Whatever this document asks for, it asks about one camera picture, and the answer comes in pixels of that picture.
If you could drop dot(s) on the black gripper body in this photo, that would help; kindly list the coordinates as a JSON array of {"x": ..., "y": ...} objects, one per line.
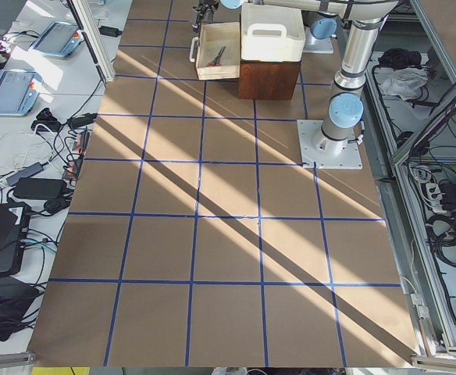
[{"x": 205, "y": 9}]

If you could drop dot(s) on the white drawer handle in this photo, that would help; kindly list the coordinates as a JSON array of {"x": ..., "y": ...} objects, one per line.
[{"x": 193, "y": 52}]

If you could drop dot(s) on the grey orange scissors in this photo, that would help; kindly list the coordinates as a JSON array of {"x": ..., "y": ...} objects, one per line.
[{"x": 217, "y": 58}]

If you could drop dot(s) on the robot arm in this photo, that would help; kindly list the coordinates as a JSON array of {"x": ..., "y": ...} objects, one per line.
[{"x": 345, "y": 106}]

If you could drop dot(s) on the white plastic tray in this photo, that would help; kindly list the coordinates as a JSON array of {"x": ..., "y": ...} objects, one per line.
[{"x": 271, "y": 33}]

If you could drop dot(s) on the dark wooden cabinet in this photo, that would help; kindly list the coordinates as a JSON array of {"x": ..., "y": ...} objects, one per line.
[{"x": 267, "y": 80}]

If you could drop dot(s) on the black power adapter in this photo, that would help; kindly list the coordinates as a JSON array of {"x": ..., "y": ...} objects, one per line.
[{"x": 113, "y": 32}]

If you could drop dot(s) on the far blue teach pendant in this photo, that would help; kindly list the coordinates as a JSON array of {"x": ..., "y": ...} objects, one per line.
[{"x": 59, "y": 40}]

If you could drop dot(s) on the blue teach pendant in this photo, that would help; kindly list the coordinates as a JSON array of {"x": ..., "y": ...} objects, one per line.
[
  {"x": 18, "y": 93},
  {"x": 59, "y": 40}
]

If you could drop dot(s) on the near blue teach pendant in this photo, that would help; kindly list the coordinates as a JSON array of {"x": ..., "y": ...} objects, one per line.
[{"x": 18, "y": 93}]

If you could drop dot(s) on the orange black power strip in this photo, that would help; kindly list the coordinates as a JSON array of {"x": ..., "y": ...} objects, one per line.
[{"x": 76, "y": 144}]

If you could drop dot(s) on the white crumpled cloth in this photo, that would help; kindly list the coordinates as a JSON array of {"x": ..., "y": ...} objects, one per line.
[{"x": 406, "y": 83}]

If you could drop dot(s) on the black power brick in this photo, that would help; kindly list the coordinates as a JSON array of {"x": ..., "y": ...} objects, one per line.
[{"x": 39, "y": 188}]

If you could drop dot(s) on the white power strip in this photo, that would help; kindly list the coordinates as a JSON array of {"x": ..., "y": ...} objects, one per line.
[{"x": 429, "y": 189}]

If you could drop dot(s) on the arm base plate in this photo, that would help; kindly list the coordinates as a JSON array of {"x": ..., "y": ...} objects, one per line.
[
  {"x": 318, "y": 151},
  {"x": 318, "y": 46}
]

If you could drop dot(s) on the aluminium frame post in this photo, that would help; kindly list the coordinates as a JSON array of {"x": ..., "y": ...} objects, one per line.
[{"x": 83, "y": 16}]

